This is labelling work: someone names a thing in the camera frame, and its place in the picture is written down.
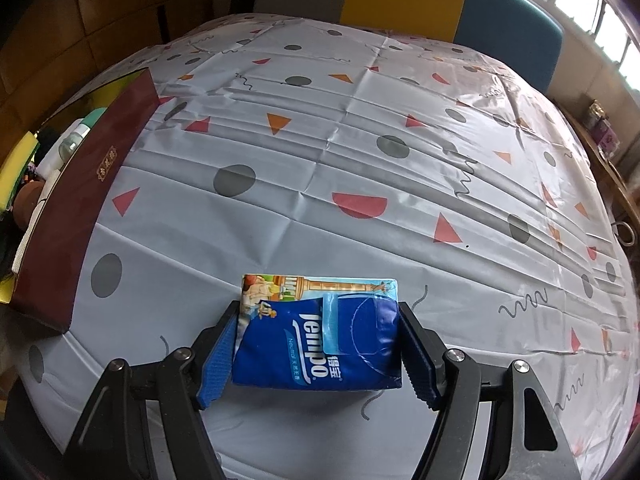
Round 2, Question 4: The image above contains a blue Tempo tissue pack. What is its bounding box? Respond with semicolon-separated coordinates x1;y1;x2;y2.
232;274;401;391

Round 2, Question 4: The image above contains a white rectangular pack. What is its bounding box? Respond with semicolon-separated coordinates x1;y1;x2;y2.
36;146;63;181

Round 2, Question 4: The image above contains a brown round cushion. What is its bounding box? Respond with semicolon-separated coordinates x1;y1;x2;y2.
13;180;44;231

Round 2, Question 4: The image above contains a yellow sponge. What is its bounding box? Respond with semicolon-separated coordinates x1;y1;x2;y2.
0;132;38;212

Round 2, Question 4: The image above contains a red gold storage box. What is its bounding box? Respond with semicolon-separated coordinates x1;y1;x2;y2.
9;68;160;334

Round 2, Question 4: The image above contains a wooden desk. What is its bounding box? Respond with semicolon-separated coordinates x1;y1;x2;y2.
562;104;640;252

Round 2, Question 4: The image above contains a small green white bottle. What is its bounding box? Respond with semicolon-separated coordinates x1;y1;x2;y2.
58;107;106;165

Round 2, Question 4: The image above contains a purple box on desk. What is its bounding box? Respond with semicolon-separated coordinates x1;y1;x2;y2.
584;100;620;158

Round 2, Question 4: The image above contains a patterned grey bed sheet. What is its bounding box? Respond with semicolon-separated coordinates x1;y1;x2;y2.
18;15;639;479

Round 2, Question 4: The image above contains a wooden wardrobe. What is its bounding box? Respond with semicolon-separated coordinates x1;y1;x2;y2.
1;0;230;154

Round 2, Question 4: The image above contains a grey yellow blue headboard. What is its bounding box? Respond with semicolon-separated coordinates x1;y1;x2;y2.
254;0;563;92

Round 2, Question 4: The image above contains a window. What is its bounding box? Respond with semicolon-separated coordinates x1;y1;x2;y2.
542;0;639;91

